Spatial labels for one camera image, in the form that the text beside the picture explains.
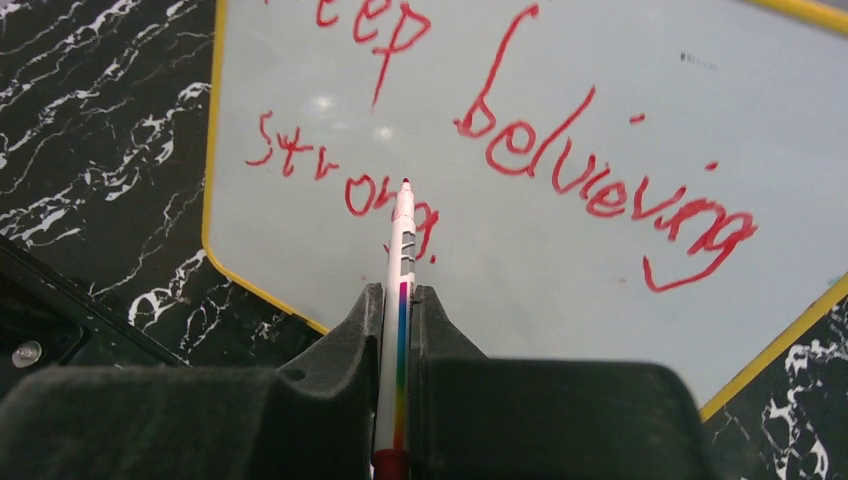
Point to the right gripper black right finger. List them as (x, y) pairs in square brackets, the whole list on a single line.
[(475, 417)]

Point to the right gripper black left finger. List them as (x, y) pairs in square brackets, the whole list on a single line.
[(310, 418)]

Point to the white marker pen red ends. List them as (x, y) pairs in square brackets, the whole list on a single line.
[(390, 453)]

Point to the whiteboard with yellow frame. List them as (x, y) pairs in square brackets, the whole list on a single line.
[(663, 181)]

